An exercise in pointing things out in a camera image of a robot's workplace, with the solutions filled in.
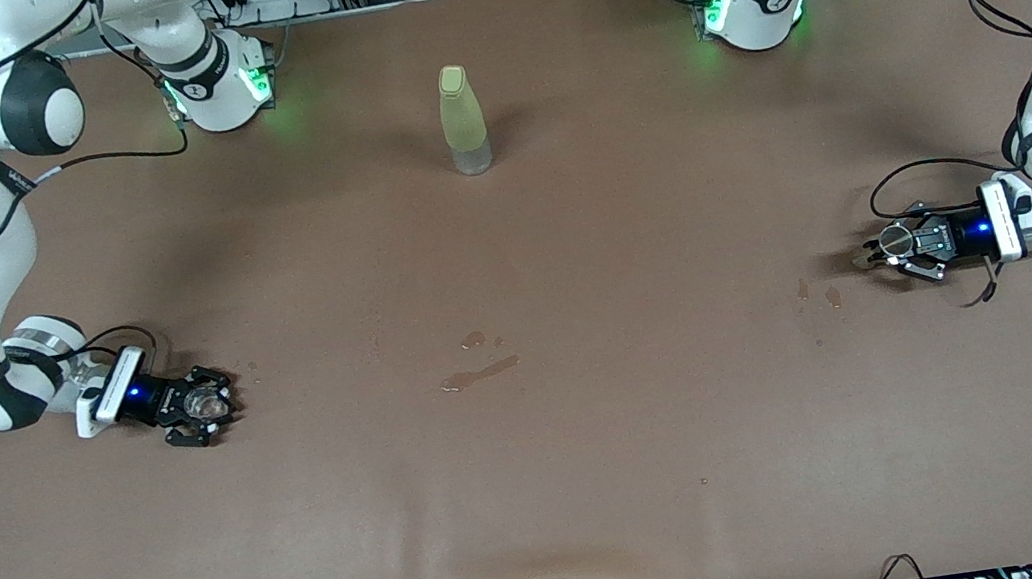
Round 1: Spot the brown table mat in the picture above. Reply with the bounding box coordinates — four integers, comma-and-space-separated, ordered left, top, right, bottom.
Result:
0, 0, 1032, 579

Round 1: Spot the yellow-green plastic bottle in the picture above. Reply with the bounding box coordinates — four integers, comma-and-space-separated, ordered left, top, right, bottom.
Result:
434, 60, 497, 179

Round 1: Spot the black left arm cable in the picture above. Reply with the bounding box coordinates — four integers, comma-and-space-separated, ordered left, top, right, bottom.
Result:
842, 0, 1032, 319

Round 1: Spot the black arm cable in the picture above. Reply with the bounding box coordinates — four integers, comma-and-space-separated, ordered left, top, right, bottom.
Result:
0, 0, 219, 375
842, 0, 1032, 319

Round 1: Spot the clear glass beaker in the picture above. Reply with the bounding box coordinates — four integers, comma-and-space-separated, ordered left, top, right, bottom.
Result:
184, 383, 230, 424

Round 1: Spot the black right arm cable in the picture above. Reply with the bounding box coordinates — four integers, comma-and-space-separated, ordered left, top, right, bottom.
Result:
0, 0, 219, 375

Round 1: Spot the long spilled liquid puddle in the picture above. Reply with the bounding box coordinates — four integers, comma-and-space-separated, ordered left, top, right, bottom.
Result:
439, 355, 523, 394

